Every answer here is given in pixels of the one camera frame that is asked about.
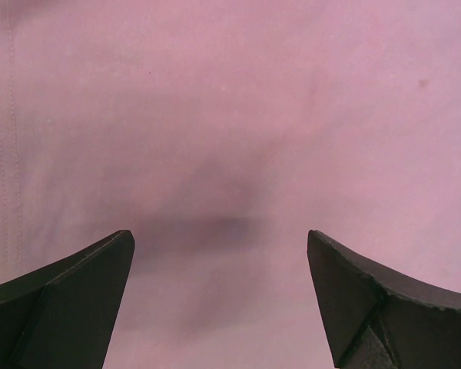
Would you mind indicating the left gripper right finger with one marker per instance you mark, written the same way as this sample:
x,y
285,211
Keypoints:
x,y
376,317

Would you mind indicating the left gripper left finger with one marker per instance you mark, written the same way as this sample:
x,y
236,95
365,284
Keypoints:
x,y
62,315

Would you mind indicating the pink t shirt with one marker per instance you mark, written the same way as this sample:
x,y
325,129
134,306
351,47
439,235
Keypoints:
x,y
219,133

